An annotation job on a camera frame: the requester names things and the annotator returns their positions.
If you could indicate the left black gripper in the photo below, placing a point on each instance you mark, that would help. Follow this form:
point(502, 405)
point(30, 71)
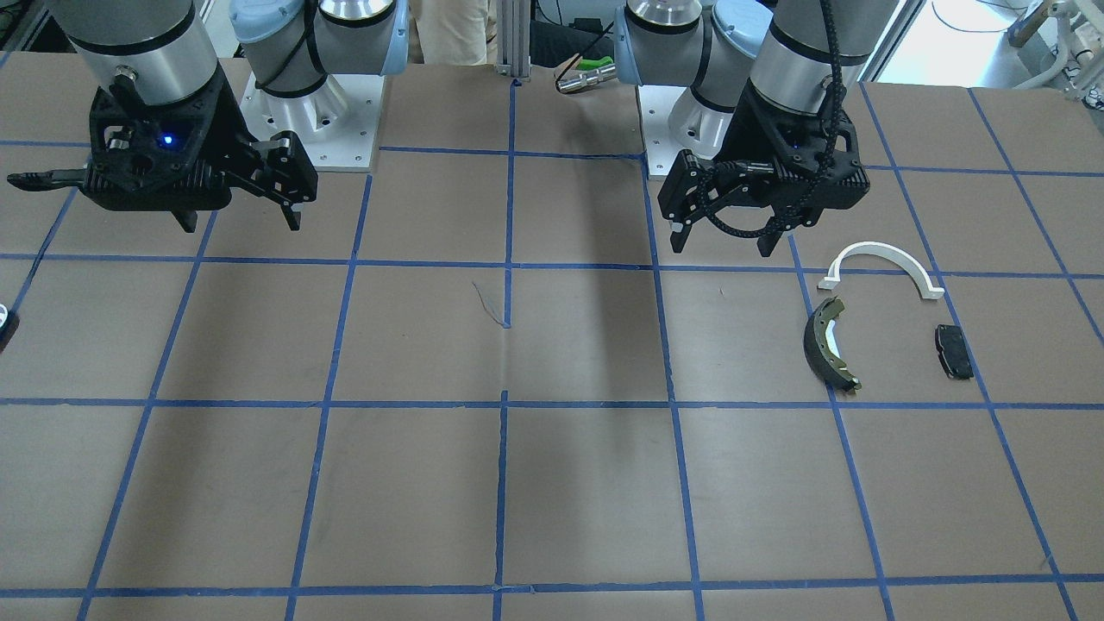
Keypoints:
point(738, 142)

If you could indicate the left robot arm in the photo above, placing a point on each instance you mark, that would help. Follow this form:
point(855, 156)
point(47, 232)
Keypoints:
point(795, 53)

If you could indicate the seated person in beige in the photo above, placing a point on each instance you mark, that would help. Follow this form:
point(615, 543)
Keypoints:
point(451, 33)

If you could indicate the aluminium frame post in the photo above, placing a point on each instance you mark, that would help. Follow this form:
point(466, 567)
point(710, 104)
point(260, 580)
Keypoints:
point(513, 39)

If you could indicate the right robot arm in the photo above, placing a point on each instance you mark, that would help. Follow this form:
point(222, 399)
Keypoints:
point(291, 47)

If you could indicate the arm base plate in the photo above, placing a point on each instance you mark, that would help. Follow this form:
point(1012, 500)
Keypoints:
point(338, 123)
point(660, 129)

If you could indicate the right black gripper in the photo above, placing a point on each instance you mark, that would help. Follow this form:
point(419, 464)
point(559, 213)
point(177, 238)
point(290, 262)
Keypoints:
point(235, 129)

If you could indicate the green brake shoe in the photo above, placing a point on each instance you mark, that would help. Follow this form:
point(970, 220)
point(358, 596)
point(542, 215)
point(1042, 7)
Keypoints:
point(821, 351)

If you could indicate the black brake pad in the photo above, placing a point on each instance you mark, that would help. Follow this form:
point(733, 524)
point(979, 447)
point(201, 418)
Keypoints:
point(953, 352)

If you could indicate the white curved plastic bracket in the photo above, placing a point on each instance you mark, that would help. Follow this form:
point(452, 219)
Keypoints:
point(925, 285)

